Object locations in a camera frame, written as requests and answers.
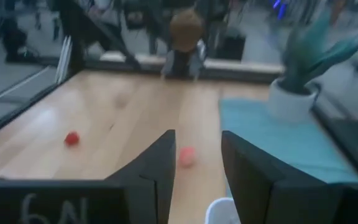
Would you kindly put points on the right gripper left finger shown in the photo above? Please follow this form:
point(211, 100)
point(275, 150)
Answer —
point(154, 186)

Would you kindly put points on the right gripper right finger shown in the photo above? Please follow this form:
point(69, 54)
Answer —
point(259, 186)

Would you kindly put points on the pink toy peach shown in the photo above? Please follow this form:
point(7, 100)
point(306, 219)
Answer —
point(186, 156)

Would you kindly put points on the brown toy kiwi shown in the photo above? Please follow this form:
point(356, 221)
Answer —
point(185, 29)

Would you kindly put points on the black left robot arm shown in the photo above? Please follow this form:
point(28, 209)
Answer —
point(182, 63)

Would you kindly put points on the light blue cloth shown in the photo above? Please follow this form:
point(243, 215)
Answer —
point(275, 149)

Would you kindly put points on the white perforated plastic basket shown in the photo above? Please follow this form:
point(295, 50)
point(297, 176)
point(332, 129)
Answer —
point(222, 213)

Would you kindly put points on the red toy raspberry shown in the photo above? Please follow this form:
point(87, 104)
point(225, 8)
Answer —
point(72, 138)

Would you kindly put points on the plant in white pot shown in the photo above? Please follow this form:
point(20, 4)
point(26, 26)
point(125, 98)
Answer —
point(300, 77)

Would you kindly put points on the black box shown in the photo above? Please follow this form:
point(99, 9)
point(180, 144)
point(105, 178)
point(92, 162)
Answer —
point(233, 46)

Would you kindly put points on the computer tower blue lights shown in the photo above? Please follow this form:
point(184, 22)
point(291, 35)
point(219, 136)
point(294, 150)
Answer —
point(278, 7)

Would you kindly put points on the black aluminium table frame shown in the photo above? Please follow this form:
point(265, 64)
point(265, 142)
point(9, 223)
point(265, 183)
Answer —
point(244, 74)

